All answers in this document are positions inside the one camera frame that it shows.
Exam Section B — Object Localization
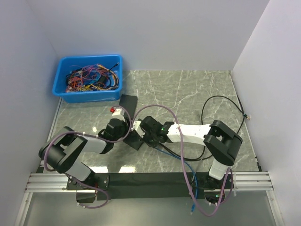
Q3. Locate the aluminium rail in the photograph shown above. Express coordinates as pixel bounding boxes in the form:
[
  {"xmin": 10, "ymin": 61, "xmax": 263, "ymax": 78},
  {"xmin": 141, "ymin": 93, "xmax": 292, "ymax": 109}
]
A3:
[{"xmin": 25, "ymin": 172, "xmax": 274, "ymax": 193}]

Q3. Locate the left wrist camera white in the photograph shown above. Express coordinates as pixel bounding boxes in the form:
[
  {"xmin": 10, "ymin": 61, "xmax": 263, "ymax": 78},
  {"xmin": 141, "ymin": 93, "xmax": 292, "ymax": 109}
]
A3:
[{"xmin": 110, "ymin": 107, "xmax": 125, "ymax": 120}]

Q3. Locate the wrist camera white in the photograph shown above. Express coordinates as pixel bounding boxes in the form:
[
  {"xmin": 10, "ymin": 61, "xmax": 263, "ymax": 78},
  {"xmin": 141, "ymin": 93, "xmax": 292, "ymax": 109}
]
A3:
[
  {"xmin": 131, "ymin": 120, "xmax": 145, "ymax": 137},
  {"xmin": 110, "ymin": 107, "xmax": 125, "ymax": 120}
]

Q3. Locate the tangled coloured wires bundle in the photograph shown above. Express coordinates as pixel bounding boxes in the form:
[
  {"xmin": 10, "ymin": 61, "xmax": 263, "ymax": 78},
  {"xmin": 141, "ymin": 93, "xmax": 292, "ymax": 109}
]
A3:
[{"xmin": 64, "ymin": 62, "xmax": 120, "ymax": 93}]

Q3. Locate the blue plastic bin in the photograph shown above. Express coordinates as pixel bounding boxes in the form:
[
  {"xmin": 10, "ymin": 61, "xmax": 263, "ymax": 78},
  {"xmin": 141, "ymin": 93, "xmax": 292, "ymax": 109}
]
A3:
[{"xmin": 52, "ymin": 55, "xmax": 123, "ymax": 103}]

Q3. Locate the long black ethernet cable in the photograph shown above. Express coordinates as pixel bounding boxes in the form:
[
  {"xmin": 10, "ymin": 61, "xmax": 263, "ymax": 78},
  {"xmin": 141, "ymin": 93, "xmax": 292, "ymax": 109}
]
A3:
[{"xmin": 159, "ymin": 95, "xmax": 251, "ymax": 162}]

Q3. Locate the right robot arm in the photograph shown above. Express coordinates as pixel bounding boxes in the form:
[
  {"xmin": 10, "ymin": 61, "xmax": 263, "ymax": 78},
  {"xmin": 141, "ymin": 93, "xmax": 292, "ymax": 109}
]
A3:
[{"xmin": 133, "ymin": 116, "xmax": 243, "ymax": 188}]

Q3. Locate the blue ethernet cable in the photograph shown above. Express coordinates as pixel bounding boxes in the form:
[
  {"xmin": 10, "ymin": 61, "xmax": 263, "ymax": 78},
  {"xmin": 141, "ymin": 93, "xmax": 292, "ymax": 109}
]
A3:
[{"xmin": 156, "ymin": 147, "xmax": 199, "ymax": 214}]

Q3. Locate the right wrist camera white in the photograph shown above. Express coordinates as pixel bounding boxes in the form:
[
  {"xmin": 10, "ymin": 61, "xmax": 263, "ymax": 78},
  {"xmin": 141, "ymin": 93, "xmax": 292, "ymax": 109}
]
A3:
[{"xmin": 131, "ymin": 120, "xmax": 145, "ymax": 137}]

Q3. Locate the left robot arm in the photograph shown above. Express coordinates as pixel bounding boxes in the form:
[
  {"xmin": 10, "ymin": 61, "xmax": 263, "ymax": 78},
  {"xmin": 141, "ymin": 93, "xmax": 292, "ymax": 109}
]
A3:
[{"xmin": 38, "ymin": 115, "xmax": 132, "ymax": 189}]

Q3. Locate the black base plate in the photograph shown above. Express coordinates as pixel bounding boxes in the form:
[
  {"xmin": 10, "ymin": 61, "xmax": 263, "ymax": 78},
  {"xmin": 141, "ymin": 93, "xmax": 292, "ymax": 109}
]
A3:
[{"xmin": 66, "ymin": 172, "xmax": 235, "ymax": 204}]

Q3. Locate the black network switch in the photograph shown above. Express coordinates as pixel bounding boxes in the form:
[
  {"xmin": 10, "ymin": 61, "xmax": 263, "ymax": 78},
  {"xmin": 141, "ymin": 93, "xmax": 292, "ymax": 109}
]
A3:
[
  {"xmin": 119, "ymin": 94, "xmax": 138, "ymax": 119},
  {"xmin": 123, "ymin": 130, "xmax": 144, "ymax": 151}
]

